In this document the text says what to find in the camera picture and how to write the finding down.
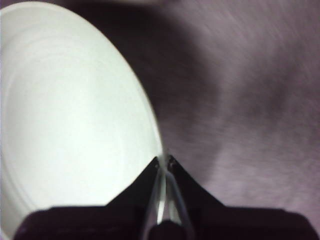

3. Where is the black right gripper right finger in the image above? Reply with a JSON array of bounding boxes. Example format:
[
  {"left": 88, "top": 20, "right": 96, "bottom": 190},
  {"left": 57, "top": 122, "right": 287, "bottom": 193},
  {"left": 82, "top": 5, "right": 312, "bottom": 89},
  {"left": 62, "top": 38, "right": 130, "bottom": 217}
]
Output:
[{"left": 167, "top": 154, "right": 316, "bottom": 240}]

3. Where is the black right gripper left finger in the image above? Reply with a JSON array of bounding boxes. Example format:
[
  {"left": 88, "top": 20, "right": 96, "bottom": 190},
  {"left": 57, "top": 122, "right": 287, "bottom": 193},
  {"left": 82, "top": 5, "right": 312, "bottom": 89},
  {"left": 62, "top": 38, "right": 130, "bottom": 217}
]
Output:
[{"left": 14, "top": 156, "right": 161, "bottom": 240}]

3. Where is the pale green round plate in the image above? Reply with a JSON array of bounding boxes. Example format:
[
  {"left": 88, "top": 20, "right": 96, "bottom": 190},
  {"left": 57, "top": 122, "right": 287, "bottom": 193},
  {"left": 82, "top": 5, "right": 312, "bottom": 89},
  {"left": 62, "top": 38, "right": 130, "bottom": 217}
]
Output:
[{"left": 0, "top": 1, "right": 168, "bottom": 223}]

